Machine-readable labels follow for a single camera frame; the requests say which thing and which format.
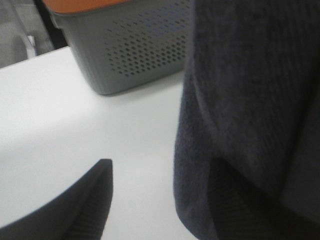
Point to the dark grey towel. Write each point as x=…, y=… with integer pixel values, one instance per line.
x=251, y=96

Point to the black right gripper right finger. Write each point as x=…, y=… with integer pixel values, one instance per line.
x=241, y=211

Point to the grey perforated basket orange rim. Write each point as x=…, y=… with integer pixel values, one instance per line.
x=122, y=44

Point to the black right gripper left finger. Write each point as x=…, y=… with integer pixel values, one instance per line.
x=79, y=213

